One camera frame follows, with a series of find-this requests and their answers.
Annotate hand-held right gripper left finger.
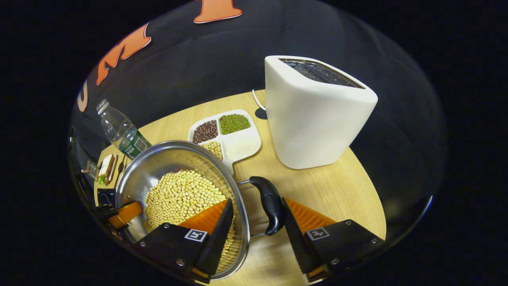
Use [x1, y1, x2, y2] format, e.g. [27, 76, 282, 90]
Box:
[133, 198, 235, 283]

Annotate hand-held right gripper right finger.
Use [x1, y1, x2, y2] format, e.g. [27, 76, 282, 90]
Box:
[281, 197, 385, 282]

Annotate black induction cooktop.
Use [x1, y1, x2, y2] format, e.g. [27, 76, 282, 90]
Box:
[95, 188, 117, 207]

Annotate pile of yellow soybeans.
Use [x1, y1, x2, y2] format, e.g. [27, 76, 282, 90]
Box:
[143, 170, 237, 274]

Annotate steel pot with black handle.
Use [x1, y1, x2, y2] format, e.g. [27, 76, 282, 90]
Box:
[114, 140, 285, 281]

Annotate sandwich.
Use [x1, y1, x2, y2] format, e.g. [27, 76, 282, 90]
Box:
[98, 154, 118, 186]

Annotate small clear glass cup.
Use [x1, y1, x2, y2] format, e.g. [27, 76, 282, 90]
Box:
[81, 160, 99, 182]

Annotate clear plastic water bottle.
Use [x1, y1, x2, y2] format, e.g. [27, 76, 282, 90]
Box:
[96, 99, 152, 159]

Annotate white divided bean dish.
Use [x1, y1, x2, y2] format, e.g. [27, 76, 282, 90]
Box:
[187, 109, 262, 175]

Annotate white toaster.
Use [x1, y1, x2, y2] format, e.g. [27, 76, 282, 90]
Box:
[264, 55, 378, 170]

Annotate black backdrop cloth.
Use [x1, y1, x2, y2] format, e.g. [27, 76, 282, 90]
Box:
[69, 0, 447, 239]

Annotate black cooktop cable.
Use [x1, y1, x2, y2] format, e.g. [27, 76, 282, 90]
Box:
[115, 156, 127, 187]

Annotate white toaster cable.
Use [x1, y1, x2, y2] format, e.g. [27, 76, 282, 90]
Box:
[252, 89, 267, 112]

